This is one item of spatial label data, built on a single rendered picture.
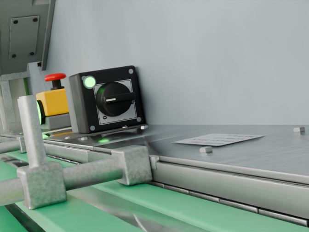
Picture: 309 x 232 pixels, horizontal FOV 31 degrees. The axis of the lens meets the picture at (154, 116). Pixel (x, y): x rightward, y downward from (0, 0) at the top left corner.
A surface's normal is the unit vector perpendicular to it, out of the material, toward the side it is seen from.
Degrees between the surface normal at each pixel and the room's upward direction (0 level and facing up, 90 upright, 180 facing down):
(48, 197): 90
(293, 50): 0
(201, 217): 90
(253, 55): 0
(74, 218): 90
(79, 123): 0
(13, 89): 90
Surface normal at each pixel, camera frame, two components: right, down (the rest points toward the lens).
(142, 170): 0.38, -0.01
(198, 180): -0.91, 0.17
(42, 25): 0.33, 0.84
